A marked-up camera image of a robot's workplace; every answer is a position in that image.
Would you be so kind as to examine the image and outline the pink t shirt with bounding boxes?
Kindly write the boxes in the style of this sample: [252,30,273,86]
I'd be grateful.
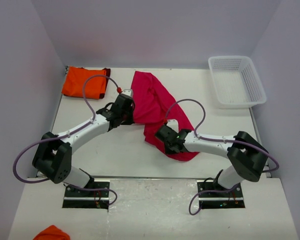
[131,71,198,162]

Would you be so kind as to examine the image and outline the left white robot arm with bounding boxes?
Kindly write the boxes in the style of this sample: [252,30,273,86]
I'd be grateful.
[32,89,135,197]

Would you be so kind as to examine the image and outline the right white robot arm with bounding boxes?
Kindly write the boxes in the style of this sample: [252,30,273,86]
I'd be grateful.
[155,124,268,197]

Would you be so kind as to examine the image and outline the folded orange t shirt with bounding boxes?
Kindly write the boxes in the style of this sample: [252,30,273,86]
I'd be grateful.
[61,66,111,100]

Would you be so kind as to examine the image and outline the white plastic basket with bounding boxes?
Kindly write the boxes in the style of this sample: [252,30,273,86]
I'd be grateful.
[208,55,267,109]

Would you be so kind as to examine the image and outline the orange cloth at bottom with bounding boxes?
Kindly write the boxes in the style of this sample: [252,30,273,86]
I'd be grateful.
[33,225,71,240]

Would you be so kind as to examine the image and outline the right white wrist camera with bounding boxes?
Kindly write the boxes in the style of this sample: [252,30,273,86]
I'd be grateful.
[165,119,179,133]

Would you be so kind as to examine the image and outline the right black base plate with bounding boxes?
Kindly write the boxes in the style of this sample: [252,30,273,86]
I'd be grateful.
[198,184,246,209]

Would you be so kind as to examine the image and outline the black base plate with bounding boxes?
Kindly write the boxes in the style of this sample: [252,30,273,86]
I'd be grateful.
[198,184,246,209]
[62,183,110,210]

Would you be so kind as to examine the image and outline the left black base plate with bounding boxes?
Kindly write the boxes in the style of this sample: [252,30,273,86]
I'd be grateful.
[62,183,110,210]

